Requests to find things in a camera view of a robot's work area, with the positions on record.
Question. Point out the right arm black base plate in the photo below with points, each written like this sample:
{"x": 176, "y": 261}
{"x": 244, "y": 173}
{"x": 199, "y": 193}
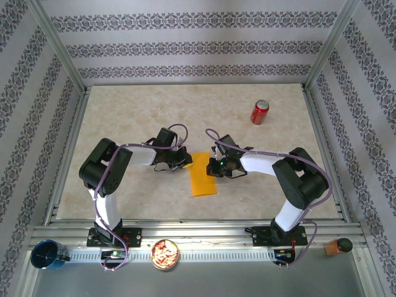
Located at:
{"x": 261, "y": 236}

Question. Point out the red soda can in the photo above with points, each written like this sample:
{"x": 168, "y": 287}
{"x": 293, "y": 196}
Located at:
{"x": 260, "y": 113}

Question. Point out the grey metal shelf panel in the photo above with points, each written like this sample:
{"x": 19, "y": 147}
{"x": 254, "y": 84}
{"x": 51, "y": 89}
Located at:
{"x": 198, "y": 281}

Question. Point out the aluminium side rail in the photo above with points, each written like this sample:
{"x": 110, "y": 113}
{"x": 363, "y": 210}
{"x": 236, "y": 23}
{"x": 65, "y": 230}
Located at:
{"x": 326, "y": 154}
{"x": 68, "y": 154}

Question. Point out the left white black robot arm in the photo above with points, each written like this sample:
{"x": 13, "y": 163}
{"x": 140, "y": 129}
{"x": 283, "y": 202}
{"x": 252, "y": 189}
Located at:
{"x": 105, "y": 210}

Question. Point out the aluminium frame post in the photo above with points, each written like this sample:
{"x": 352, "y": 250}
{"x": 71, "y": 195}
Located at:
{"x": 331, "y": 46}
{"x": 61, "y": 46}

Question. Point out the orange cloth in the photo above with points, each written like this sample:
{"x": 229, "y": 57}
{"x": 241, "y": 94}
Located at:
{"x": 201, "y": 179}

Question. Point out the small controller board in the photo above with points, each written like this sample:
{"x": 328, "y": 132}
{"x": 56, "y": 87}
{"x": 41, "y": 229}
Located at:
{"x": 284, "y": 254}
{"x": 113, "y": 254}

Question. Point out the round bowl of red food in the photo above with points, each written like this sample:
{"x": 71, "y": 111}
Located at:
{"x": 164, "y": 255}

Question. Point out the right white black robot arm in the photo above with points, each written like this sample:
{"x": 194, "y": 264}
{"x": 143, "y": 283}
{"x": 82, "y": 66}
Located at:
{"x": 287, "y": 216}

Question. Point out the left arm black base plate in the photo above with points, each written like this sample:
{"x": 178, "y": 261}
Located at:
{"x": 133, "y": 236}

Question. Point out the blue mug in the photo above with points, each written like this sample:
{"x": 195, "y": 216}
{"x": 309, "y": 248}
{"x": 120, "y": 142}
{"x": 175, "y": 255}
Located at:
{"x": 46, "y": 255}

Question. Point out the aluminium rail under arm bases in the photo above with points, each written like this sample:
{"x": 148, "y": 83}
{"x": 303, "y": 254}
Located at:
{"x": 198, "y": 230}

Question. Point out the brown jar with black lid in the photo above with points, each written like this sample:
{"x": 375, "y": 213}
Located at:
{"x": 335, "y": 247}

